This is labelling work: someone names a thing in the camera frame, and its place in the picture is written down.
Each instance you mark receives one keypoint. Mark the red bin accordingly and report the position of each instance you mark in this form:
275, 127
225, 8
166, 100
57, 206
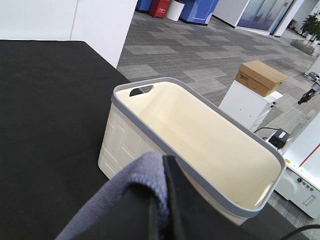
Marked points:
159, 8

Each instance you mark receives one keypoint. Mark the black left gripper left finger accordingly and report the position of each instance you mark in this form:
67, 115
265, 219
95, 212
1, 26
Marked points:
153, 228

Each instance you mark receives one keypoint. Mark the white round bin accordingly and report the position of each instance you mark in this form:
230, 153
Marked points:
174, 10

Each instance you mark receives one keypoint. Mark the black power adapter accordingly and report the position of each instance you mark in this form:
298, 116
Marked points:
279, 138

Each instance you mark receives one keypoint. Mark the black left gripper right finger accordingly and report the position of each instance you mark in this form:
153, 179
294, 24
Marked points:
173, 179

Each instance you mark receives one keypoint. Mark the brown cardboard box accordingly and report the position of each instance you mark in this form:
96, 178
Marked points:
260, 77

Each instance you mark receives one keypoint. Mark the white basket with grey rim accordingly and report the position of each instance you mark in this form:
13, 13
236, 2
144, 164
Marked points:
231, 167

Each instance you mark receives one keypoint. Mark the green potted plant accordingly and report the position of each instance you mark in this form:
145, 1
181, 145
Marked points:
311, 24

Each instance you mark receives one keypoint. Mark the white metal cabinet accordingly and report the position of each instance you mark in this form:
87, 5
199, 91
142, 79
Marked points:
246, 106

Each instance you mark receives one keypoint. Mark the black table cloth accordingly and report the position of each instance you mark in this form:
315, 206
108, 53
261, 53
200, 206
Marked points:
55, 98

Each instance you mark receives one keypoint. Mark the grey-blue microfibre towel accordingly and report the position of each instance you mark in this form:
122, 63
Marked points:
119, 209

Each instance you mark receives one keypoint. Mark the white machine with red stripe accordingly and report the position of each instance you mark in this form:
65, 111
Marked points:
300, 183

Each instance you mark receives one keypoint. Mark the blue cabinet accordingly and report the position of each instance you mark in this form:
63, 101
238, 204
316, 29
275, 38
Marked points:
198, 12

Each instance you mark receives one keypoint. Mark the black camera on stand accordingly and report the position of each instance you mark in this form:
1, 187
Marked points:
315, 78

